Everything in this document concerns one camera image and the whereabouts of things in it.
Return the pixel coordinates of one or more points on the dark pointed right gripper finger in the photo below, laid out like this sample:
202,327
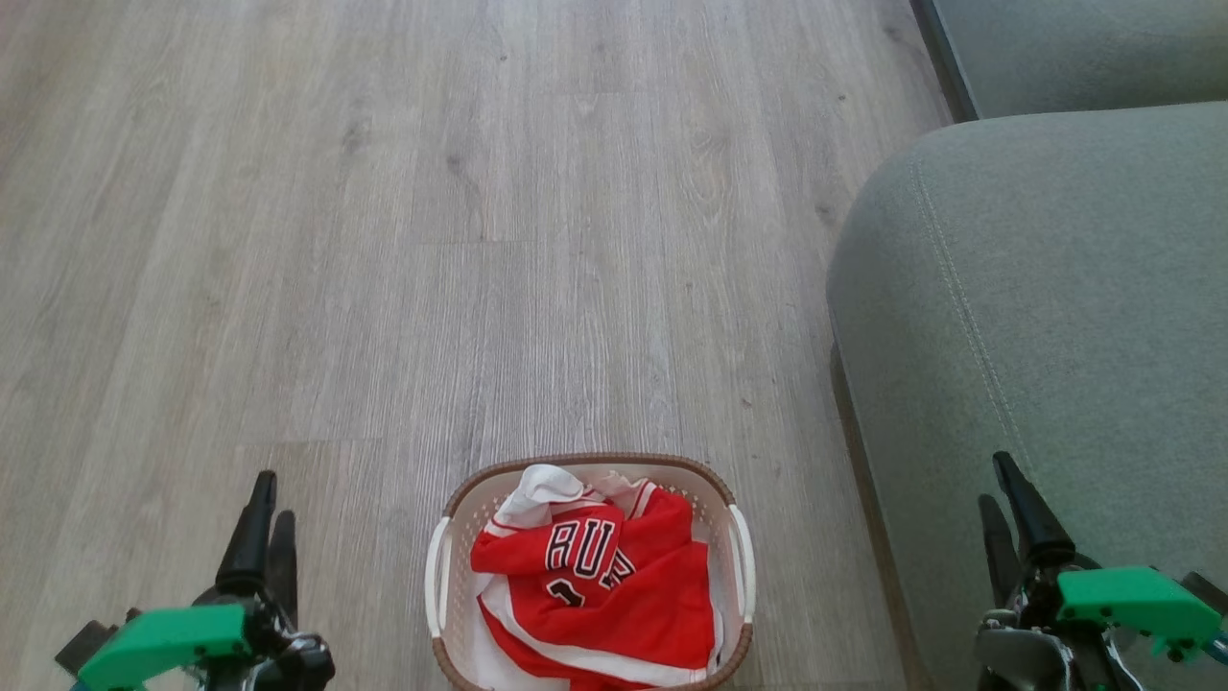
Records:
1000,557
1036,523

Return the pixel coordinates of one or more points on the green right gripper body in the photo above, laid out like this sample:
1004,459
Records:
1132,600

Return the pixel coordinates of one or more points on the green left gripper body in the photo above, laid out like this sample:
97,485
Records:
163,643

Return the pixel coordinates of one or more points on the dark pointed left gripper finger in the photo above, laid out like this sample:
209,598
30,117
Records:
284,566
247,537

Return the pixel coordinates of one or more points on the red basketball jersey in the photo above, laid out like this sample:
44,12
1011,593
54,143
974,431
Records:
585,552

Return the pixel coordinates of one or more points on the red white-striped shorts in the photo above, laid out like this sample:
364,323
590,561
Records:
662,624

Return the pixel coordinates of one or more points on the grey-green fabric sofa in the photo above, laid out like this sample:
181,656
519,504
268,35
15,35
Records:
1055,307

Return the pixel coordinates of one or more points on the white brown-rimmed laundry basket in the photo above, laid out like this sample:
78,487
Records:
459,566

